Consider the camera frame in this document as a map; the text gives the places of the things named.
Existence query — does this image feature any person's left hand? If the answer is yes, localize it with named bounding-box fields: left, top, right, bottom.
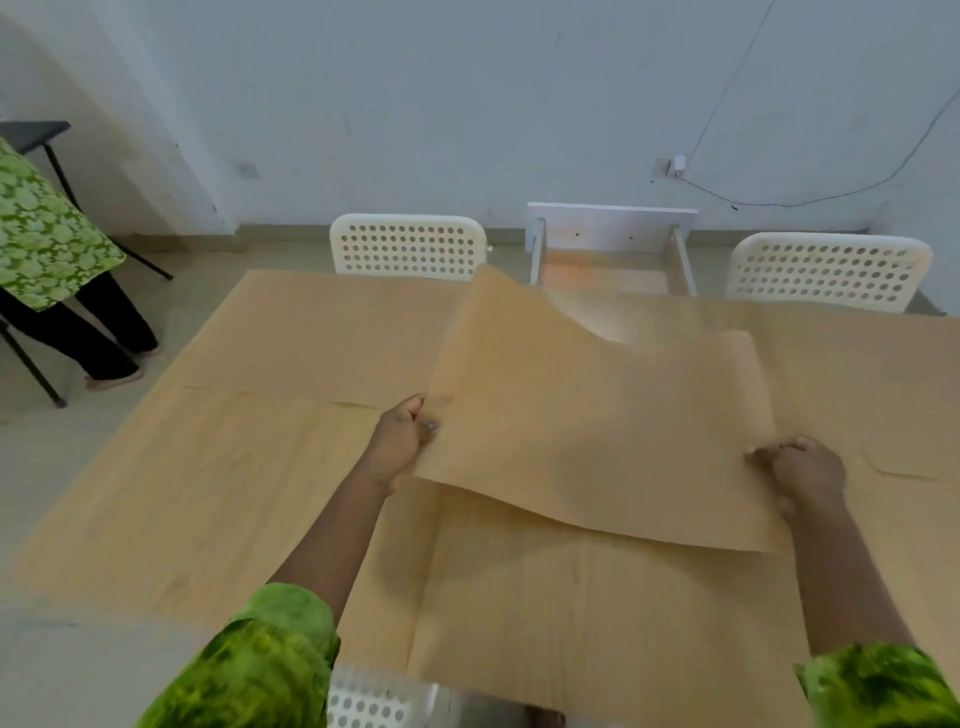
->
left=360, top=393, right=441, bottom=496

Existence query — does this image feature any person's right hand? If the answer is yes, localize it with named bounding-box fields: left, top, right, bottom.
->
left=744, top=435, right=848, bottom=523

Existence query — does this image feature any curled wood-grain paper sheet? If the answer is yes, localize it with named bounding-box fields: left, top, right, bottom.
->
left=414, top=264, right=793, bottom=556

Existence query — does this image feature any person's left forearm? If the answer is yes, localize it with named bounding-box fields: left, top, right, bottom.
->
left=267, top=462, right=396, bottom=628

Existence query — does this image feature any person's right forearm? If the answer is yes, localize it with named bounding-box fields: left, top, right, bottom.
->
left=787, top=495, right=921, bottom=663

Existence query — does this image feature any white perforated plastic chair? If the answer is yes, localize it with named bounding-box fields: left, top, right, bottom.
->
left=329, top=213, right=490, bottom=282
left=327, top=663, right=441, bottom=728
left=724, top=231, right=934, bottom=315

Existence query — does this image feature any flat wood-grain paper sheet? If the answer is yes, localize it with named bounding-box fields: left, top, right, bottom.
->
left=405, top=480, right=960, bottom=728

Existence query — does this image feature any person's green right sleeve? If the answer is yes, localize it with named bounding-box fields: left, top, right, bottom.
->
left=795, top=641, right=960, bottom=728

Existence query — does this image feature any person's green sleeve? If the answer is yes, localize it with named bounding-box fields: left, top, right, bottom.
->
left=135, top=582, right=342, bottom=728
left=795, top=641, right=960, bottom=728

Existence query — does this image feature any white wooden drawer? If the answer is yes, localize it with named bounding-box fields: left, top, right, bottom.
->
left=525, top=201, right=699, bottom=298

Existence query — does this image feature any person's green left sleeve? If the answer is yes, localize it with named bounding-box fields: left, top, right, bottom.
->
left=135, top=582, right=342, bottom=728

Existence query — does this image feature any black folding table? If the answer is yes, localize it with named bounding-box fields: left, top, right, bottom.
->
left=0, top=120, right=174, bottom=411

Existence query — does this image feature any thin black wall cable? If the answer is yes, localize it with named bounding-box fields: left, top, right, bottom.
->
left=687, top=0, right=778, bottom=160

